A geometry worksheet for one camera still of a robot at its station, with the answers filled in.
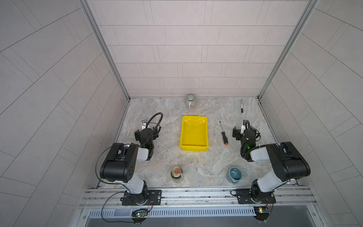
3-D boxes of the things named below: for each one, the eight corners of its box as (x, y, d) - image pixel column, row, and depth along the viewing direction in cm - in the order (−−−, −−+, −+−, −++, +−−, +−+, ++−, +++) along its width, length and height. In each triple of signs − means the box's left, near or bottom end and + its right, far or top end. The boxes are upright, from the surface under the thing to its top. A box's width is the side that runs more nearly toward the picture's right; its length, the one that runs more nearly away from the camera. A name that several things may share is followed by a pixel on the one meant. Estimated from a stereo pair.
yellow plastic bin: (180, 151, 89) (180, 147, 84) (181, 119, 105) (181, 114, 100) (209, 151, 89) (210, 147, 84) (206, 119, 106) (206, 114, 100)
